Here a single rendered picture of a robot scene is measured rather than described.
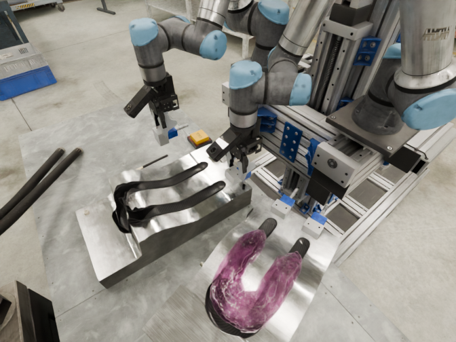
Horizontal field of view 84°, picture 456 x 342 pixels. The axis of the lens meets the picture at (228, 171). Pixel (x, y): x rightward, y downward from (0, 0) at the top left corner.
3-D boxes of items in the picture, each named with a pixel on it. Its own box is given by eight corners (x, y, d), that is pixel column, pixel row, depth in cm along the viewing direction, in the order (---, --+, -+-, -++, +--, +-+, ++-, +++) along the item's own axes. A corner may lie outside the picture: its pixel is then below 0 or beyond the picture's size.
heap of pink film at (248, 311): (254, 224, 76) (256, 210, 70) (309, 260, 69) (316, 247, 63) (195, 297, 63) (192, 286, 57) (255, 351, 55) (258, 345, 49)
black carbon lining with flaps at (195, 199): (204, 163, 92) (203, 143, 85) (230, 192, 83) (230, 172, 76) (108, 208, 79) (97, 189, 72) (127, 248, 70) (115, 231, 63)
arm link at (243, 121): (240, 119, 63) (222, 104, 67) (239, 134, 66) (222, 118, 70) (264, 109, 65) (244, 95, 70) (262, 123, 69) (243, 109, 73)
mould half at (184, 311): (264, 204, 88) (267, 184, 80) (336, 248, 77) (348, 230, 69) (153, 338, 62) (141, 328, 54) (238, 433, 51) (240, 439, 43)
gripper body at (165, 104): (180, 110, 87) (174, 77, 78) (157, 119, 83) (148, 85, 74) (170, 100, 91) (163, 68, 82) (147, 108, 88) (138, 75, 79)
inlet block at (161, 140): (185, 127, 101) (184, 115, 97) (191, 134, 98) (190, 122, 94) (155, 139, 96) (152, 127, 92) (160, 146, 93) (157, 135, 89)
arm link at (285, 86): (308, 60, 63) (264, 59, 64) (315, 83, 56) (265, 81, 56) (301, 89, 69) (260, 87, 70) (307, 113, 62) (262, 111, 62)
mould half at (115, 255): (211, 160, 103) (209, 134, 93) (250, 203, 89) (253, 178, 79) (83, 221, 84) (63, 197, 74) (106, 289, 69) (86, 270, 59)
